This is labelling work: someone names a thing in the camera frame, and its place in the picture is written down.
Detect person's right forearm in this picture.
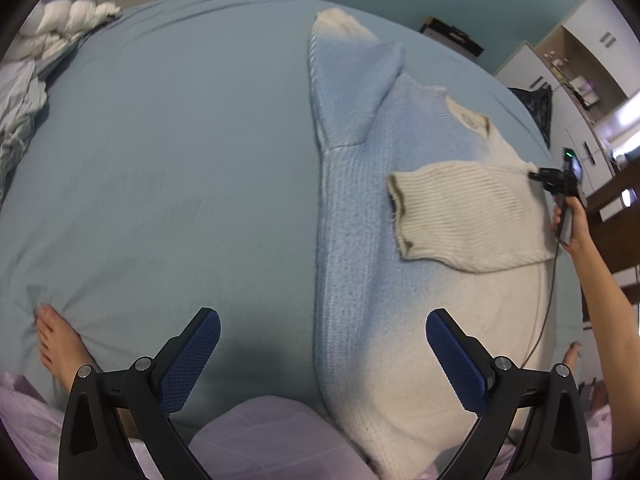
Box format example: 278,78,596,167
570,240,640,456

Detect white cabinet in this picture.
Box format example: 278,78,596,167
495,0,640,196

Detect person's right foot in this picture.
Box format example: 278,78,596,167
560,341,583,376

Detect grey crumpled cloth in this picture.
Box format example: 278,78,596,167
0,57,51,196

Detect black plastic bag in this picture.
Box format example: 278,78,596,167
507,84,553,148

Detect lavender pants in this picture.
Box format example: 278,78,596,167
0,370,621,480

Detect person's right hand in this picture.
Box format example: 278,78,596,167
551,198,594,256

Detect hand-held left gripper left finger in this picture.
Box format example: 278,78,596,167
58,307,222,480

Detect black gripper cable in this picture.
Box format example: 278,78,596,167
517,242,558,368

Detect blue and white knit sweater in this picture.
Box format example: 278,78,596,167
306,8,586,480

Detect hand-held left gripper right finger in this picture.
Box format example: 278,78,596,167
425,308,593,480

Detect brown wooden chair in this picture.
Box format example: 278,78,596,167
582,160,640,306

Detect black box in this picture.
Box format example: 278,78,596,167
419,16,485,58

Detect person's foot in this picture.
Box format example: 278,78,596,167
32,302,98,401
560,341,583,376

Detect person's left foot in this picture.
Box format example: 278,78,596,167
32,302,98,401

